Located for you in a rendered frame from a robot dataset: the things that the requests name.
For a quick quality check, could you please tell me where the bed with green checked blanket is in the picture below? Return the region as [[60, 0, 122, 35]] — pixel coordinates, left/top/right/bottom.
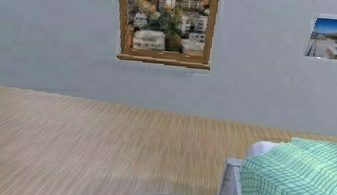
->
[[214, 131, 337, 195]]

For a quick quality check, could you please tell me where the wooden framed window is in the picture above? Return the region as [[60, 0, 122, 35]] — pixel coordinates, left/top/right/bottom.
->
[[111, 0, 220, 72]]

